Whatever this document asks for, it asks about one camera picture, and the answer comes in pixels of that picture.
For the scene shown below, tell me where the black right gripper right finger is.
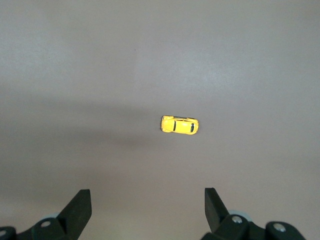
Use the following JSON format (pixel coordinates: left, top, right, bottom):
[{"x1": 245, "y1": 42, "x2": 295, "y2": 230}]
[{"x1": 204, "y1": 187, "x2": 307, "y2": 240}]

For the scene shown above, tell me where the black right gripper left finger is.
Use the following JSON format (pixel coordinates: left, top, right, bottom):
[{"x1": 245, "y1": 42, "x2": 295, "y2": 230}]
[{"x1": 0, "y1": 189, "x2": 93, "y2": 240}]

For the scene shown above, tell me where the yellow beetle toy car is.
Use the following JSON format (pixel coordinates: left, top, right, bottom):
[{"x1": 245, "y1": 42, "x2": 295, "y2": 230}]
[{"x1": 160, "y1": 115, "x2": 200, "y2": 137}]

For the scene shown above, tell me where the brown table mat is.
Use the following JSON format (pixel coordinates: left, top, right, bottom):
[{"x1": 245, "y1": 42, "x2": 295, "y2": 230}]
[{"x1": 0, "y1": 0, "x2": 320, "y2": 240}]

